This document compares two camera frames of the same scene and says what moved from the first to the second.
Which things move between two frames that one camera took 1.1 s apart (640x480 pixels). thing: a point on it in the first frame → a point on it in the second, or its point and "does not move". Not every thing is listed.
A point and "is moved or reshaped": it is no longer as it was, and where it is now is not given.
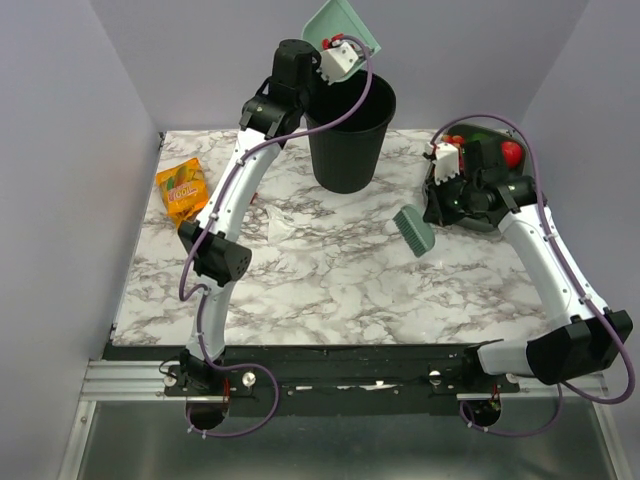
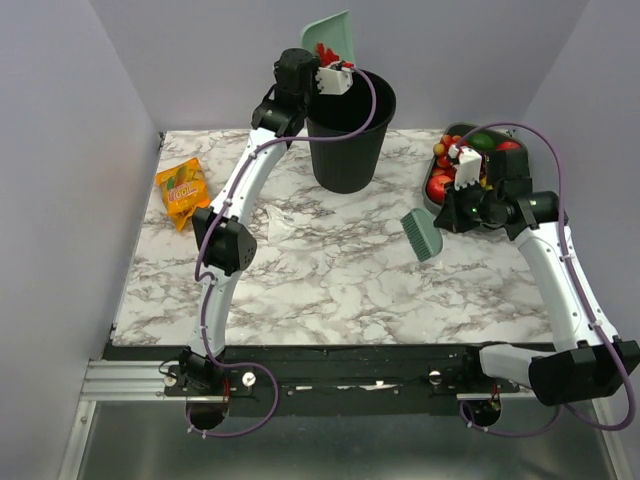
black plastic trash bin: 348,155 does not move
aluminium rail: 126,381 does not move
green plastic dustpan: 332,20 is moved or reshaped
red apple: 513,153 does not move
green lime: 479,137 does not move
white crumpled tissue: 279,225 does not move
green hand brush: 415,229 is moved or reshaped
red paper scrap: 326,42 → 325,56
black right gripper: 328,380 does not move
